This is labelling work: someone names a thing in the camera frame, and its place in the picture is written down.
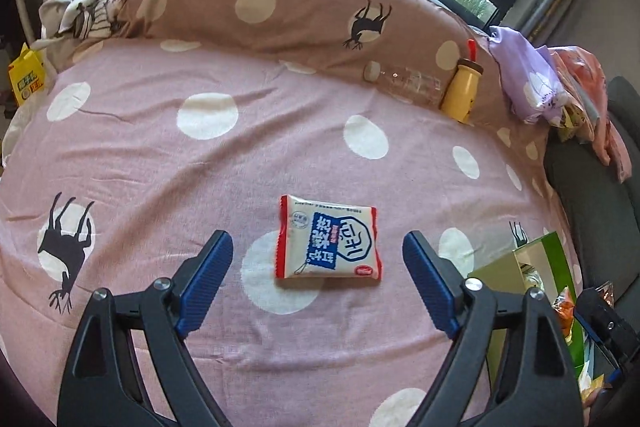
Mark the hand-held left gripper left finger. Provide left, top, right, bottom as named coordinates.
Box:
left=57, top=230, right=235, bottom=427

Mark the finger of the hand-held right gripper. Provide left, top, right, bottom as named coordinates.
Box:
left=573, top=288, right=632, bottom=389

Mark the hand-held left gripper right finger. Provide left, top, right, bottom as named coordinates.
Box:
left=402, top=230, right=586, bottom=427

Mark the green cardboard box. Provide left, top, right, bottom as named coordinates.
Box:
left=466, top=231, right=587, bottom=408

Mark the white red snack packet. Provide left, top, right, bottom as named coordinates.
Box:
left=274, top=194, right=384, bottom=281

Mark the grey sofa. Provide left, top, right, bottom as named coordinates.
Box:
left=542, top=76, right=640, bottom=304

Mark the pink polka dot bedsheet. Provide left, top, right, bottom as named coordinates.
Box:
left=0, top=36, right=591, bottom=427

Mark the yellow bottle with red straw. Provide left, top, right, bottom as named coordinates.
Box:
left=439, top=39, right=484, bottom=124

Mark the clear plastic bottle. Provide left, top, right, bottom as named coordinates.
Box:
left=363, top=60, right=447, bottom=108

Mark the pink orange cloth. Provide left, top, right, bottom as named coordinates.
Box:
left=546, top=46, right=634, bottom=184

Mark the purple polka dot cloth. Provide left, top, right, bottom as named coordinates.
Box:
left=488, top=26, right=577, bottom=126

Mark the yellow carton box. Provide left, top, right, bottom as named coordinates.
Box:
left=7, top=43, right=52, bottom=108

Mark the white striped cloth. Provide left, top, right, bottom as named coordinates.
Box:
left=39, top=0, right=129, bottom=42

